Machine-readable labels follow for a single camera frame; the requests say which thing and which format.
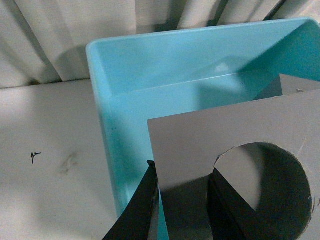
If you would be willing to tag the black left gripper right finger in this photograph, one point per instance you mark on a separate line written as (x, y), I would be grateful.
(230, 216)

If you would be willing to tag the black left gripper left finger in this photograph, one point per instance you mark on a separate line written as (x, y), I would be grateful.
(140, 219)

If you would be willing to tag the white pleated curtain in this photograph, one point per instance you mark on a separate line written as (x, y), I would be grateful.
(44, 41)

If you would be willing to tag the gray block with round hole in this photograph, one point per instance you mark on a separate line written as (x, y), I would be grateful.
(260, 158)

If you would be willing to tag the light blue plastic box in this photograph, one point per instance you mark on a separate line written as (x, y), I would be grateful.
(143, 77)

